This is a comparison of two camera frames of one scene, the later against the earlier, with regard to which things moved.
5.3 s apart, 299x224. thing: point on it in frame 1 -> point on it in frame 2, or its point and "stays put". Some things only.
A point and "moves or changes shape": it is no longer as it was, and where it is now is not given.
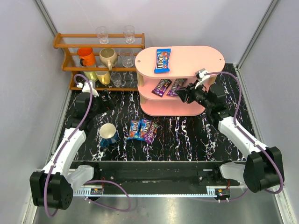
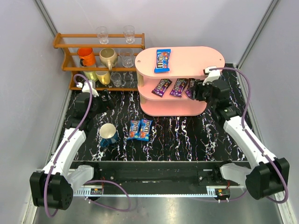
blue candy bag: x=134 y=133 stays put
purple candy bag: x=151 y=132 moves or changes shape
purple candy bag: x=178 y=83 stays put
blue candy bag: x=145 y=125 stays put
